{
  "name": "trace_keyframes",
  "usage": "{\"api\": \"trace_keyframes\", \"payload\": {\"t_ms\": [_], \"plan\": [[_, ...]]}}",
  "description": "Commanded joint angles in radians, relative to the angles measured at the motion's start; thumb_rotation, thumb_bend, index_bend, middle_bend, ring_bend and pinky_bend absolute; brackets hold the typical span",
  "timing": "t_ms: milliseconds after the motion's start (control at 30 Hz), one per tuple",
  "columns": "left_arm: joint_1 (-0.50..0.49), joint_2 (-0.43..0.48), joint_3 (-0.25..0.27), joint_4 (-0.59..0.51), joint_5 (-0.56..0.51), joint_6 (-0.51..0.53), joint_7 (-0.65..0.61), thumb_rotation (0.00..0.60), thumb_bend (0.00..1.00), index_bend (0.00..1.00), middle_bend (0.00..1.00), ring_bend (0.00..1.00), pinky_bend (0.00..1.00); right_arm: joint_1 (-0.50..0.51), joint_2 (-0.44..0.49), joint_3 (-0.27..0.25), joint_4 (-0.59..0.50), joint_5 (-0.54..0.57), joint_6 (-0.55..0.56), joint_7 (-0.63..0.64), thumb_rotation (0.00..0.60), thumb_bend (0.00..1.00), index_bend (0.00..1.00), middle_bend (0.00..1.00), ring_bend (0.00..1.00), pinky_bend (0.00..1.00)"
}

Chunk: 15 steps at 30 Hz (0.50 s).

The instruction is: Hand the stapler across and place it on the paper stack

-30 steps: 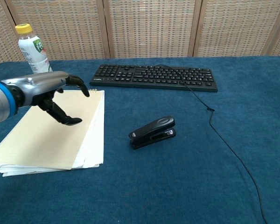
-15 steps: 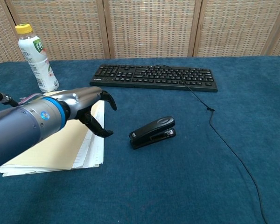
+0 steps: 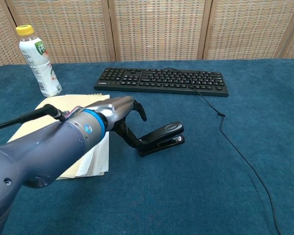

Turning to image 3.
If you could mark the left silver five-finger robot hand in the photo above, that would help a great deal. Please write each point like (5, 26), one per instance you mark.
(115, 109)

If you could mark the black stapler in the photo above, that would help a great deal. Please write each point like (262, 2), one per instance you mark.
(164, 133)

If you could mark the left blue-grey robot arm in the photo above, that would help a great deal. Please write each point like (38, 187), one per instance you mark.
(46, 149)

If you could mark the cream paper notepad stack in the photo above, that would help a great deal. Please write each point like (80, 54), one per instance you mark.
(71, 101)

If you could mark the black computer keyboard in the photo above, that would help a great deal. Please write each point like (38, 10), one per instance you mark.
(147, 80)

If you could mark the yellow-capped white drink bottle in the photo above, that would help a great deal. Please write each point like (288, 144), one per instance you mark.
(42, 71)

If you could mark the blue velvet tablecloth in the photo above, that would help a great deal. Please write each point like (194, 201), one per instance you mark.
(186, 183)

